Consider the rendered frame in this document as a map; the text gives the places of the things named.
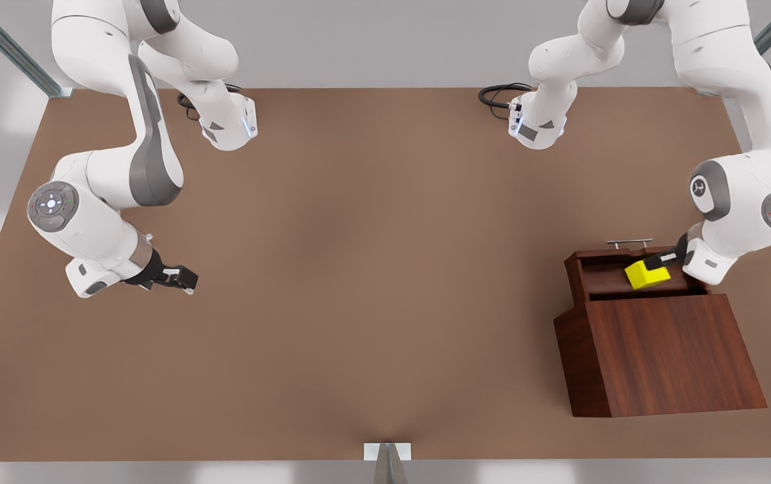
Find yellow square block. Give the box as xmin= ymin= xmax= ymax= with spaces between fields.
xmin=624 ymin=260 xmax=672 ymax=291

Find dark wood drawer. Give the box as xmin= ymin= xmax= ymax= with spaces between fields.
xmin=564 ymin=238 xmax=713 ymax=305

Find dark wood cabinet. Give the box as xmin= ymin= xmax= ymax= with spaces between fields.
xmin=553 ymin=292 xmax=768 ymax=419

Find black cable loop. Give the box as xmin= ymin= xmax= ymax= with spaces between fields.
xmin=478 ymin=83 xmax=535 ymax=122
xmin=176 ymin=83 xmax=243 ymax=122

